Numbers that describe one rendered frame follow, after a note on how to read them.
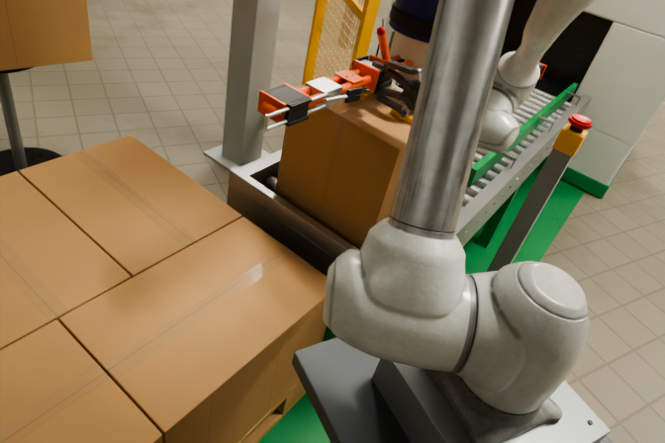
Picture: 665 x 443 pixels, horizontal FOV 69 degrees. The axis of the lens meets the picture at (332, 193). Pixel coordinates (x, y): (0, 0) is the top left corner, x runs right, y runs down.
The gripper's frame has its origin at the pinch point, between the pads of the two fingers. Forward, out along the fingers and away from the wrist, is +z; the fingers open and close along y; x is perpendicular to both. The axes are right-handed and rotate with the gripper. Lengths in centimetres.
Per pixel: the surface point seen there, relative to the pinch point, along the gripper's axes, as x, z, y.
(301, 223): -12, 4, 49
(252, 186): -12, 26, 47
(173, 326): -62, 2, 54
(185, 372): -68, -10, 54
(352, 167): -5.0, -4.7, 25.9
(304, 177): -4.3, 11.8, 39.1
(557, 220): 172, -53, 108
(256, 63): 59, 96, 46
